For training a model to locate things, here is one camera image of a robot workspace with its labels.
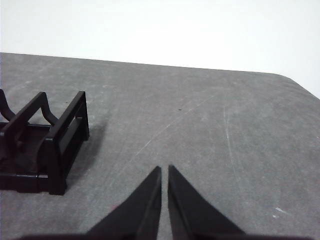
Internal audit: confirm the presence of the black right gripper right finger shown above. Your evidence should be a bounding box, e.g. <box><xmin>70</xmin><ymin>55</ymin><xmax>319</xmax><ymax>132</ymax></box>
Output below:
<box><xmin>167</xmin><ymin>164</ymin><xmax>316</xmax><ymax>240</ymax></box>

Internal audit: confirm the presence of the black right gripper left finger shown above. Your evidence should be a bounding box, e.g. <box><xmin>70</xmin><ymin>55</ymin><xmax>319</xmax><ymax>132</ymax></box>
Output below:
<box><xmin>17</xmin><ymin>165</ymin><xmax>162</xmax><ymax>240</ymax></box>

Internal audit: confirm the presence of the black plate rack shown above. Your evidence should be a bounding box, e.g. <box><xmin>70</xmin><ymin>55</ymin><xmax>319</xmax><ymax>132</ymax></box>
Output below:
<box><xmin>0</xmin><ymin>89</ymin><xmax>90</xmax><ymax>196</ymax></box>

